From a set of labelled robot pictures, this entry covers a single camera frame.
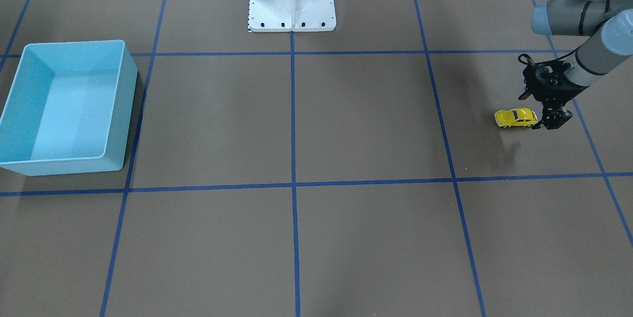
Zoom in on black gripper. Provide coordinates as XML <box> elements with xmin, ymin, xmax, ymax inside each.
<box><xmin>518</xmin><ymin>53</ymin><xmax>587</xmax><ymax>130</ymax></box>

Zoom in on yellow beetle toy car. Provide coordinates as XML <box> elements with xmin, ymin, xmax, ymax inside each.
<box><xmin>494</xmin><ymin>107</ymin><xmax>538</xmax><ymax>128</ymax></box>

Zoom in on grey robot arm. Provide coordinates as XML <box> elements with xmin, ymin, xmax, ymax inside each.
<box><xmin>518</xmin><ymin>0</ymin><xmax>633</xmax><ymax>130</ymax></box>

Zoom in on light blue plastic bin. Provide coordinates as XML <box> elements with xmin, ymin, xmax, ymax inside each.
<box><xmin>0</xmin><ymin>40</ymin><xmax>138</xmax><ymax>177</ymax></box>

